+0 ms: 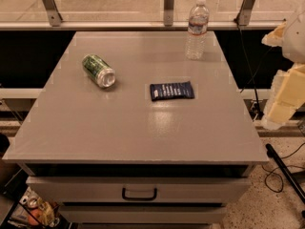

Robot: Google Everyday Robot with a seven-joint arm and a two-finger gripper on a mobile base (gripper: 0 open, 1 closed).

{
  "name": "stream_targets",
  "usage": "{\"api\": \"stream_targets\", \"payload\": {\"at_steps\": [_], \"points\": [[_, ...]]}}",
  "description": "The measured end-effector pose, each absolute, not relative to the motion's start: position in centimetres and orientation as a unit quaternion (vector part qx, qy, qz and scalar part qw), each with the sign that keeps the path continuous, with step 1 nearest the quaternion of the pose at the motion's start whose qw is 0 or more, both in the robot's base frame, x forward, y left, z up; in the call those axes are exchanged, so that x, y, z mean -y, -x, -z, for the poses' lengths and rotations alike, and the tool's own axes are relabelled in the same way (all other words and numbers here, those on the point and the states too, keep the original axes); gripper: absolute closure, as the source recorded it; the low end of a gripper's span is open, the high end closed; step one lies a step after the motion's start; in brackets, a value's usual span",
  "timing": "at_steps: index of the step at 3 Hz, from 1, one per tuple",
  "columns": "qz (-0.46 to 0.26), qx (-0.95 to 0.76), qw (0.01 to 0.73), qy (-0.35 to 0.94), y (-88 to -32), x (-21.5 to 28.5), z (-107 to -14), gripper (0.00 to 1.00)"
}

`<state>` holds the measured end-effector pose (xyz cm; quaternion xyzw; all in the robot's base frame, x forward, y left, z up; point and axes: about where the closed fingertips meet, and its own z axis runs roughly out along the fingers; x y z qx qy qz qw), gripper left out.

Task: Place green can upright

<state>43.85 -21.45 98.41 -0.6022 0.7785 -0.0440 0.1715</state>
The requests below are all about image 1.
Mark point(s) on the dark blue snack bar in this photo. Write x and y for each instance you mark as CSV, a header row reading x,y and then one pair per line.
x,y
168,91

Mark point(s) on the metal railing bracket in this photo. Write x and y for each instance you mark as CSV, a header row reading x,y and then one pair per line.
x,y
168,12
53,14
244,16

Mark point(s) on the upper grey drawer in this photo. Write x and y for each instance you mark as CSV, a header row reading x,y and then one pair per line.
x,y
109,189

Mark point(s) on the grey drawer cabinet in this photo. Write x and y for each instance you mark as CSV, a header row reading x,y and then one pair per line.
x,y
77,129

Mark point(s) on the black drawer handle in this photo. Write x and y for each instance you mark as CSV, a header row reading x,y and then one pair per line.
x,y
131,195

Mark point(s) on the lower grey drawer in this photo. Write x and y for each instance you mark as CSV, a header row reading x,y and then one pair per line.
x,y
143,214

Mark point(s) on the green soda can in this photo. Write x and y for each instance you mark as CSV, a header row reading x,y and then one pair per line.
x,y
98,70

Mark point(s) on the grey drawer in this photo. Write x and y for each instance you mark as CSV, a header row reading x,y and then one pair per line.
x,y
143,214
109,189

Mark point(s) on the middle metal railing bracket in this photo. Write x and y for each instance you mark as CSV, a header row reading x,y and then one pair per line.
x,y
168,12

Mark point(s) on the clear plastic water bottle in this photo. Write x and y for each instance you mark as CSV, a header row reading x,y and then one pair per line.
x,y
197,30

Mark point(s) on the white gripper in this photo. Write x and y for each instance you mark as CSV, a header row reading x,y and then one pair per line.
x,y
295,40

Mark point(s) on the left metal railing bracket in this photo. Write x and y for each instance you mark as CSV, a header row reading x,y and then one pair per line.
x,y
53,14

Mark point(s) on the black stand leg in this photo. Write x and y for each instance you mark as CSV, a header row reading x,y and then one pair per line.
x,y
284,169

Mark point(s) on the right metal railing bracket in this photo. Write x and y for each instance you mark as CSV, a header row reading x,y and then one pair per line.
x,y
244,16

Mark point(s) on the clutter on floor shelf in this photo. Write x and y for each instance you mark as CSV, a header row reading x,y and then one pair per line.
x,y
32,210

